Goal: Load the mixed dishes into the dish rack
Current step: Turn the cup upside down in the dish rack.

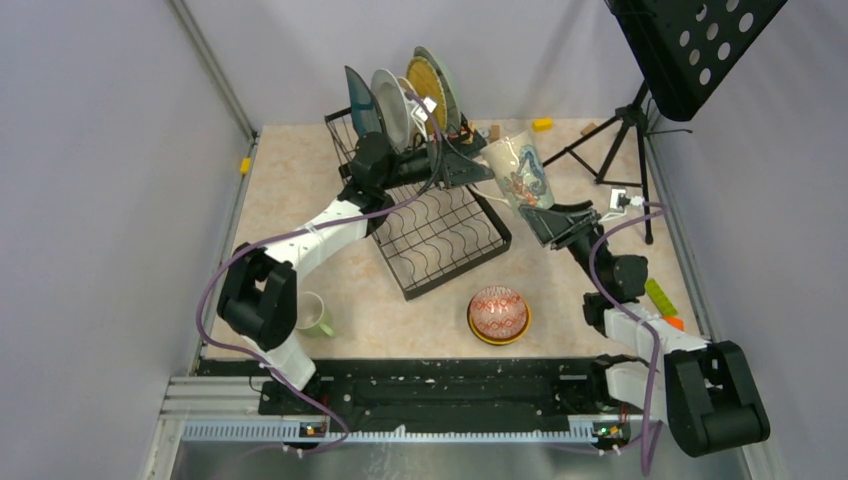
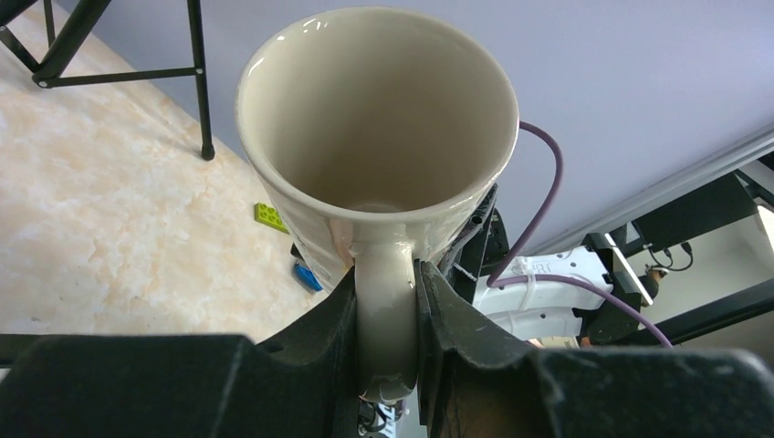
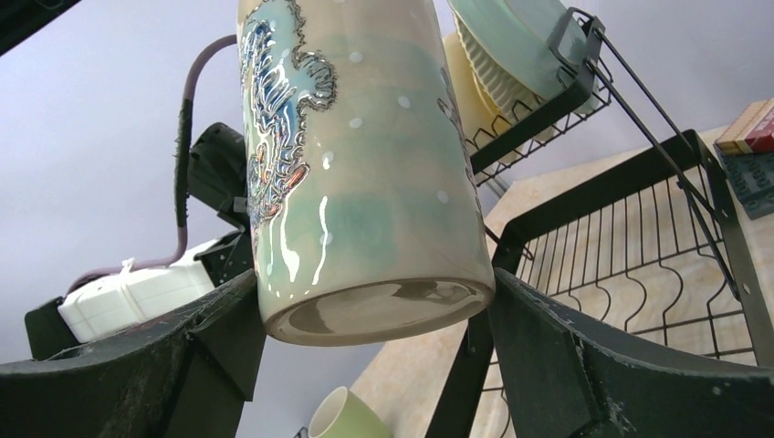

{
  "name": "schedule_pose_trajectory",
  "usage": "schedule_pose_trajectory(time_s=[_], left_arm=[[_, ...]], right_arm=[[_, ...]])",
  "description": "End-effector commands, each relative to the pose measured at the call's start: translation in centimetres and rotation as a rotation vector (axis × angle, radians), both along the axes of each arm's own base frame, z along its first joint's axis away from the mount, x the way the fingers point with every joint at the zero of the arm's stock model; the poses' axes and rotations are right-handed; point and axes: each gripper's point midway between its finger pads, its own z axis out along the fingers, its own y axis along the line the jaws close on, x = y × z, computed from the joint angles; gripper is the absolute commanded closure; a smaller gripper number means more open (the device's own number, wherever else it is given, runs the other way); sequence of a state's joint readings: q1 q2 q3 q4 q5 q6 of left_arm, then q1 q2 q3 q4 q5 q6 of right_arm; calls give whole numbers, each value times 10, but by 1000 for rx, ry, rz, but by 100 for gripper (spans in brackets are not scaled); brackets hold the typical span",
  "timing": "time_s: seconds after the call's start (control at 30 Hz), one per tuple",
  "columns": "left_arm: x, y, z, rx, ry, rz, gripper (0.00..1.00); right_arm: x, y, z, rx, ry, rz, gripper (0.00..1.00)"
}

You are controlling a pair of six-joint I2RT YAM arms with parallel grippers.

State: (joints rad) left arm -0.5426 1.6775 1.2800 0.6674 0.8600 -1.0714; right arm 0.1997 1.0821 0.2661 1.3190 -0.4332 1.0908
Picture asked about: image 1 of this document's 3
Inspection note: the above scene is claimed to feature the brown wooden block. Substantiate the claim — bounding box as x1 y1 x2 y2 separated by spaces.
580 122 598 137

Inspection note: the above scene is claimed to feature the green white mug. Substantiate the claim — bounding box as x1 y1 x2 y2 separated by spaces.
295 291 336 338

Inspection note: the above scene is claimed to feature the light green flower plate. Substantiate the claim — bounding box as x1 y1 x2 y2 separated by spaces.
414 46 462 134

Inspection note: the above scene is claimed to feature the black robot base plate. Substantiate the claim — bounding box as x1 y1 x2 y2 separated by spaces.
198 358 641 450

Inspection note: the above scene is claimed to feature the beige mug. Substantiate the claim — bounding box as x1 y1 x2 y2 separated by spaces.
469 130 555 210

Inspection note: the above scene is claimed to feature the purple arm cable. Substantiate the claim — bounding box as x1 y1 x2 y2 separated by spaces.
588 201 667 478
195 89 445 458

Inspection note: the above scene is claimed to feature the black wire dish rack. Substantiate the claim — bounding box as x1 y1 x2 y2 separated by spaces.
323 105 513 302

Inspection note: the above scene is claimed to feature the white plate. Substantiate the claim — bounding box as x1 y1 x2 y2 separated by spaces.
370 69 411 152

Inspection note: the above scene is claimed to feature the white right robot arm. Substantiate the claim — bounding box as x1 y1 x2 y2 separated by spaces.
519 202 771 458

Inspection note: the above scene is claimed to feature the black music stand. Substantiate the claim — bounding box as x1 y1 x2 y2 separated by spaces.
541 0 790 246

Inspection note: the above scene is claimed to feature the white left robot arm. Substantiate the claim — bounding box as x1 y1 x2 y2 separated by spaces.
216 133 494 414

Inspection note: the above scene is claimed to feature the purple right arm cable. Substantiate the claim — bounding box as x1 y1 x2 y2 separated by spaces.
588 201 667 478

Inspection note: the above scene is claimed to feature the yellow lego block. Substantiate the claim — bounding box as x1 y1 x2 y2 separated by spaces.
531 117 554 132

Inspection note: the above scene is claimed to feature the red patterned bowl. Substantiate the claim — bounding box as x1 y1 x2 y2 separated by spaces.
467 285 532 338

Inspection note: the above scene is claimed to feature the dark teal square plate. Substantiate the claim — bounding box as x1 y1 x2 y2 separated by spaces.
344 65 386 137

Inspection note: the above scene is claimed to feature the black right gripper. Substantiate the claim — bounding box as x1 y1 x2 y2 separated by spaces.
520 198 612 291

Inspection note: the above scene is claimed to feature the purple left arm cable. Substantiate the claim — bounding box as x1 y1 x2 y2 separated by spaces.
195 89 445 458

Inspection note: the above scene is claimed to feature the green lego brick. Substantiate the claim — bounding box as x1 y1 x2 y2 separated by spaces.
644 278 679 317

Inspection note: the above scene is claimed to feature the cream floral plate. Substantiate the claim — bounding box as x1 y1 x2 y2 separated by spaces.
397 77 427 147

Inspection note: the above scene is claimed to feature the yellow bamboo pattern plate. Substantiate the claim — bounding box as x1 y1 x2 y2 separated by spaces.
405 56 447 131

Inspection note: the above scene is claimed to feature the yellow bowl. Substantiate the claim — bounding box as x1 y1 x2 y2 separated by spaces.
468 317 532 346

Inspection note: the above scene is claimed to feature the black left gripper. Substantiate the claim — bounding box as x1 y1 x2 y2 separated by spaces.
379 129 493 190

